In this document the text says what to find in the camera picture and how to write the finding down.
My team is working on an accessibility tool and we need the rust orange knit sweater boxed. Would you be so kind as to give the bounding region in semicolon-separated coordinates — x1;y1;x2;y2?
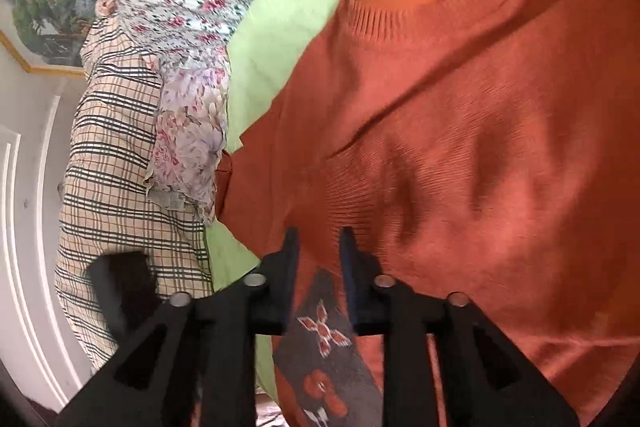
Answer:
214;0;640;427

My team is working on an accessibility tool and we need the beige plaid blanket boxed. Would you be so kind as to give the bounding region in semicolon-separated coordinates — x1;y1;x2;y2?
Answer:
54;15;213;369

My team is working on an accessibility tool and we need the dark patterned sock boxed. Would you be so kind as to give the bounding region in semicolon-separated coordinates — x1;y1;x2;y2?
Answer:
273;270;383;426

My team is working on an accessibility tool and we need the pastel peony pillowcase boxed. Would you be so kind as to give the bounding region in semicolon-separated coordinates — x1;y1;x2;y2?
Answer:
145;48;230;225

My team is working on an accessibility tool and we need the white panelled door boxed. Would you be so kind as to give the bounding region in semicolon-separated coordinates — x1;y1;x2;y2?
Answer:
1;51;91;411

